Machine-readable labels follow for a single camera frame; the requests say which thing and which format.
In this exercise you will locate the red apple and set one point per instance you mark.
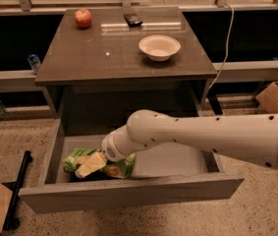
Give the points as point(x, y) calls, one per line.
point(83, 18)

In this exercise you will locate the black metal bar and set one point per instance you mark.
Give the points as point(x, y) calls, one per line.
point(11, 222)

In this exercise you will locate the plastic water bottle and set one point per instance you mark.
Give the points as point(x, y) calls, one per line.
point(34, 63)

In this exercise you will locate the green rice chip bag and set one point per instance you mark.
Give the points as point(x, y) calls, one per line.
point(120, 170)

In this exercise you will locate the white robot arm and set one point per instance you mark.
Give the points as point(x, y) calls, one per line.
point(250, 138)

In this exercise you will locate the black small device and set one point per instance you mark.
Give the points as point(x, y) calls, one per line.
point(132, 20)

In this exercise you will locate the grey cabinet counter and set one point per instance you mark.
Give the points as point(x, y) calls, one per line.
point(108, 52)

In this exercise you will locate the white bowl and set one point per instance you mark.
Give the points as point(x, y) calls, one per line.
point(159, 48)

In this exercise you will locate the open grey drawer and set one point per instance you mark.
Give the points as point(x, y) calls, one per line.
point(166, 174)

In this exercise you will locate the grey window ledge rail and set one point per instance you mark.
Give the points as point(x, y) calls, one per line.
point(232, 72)

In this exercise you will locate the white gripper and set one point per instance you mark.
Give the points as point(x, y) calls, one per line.
point(109, 149)

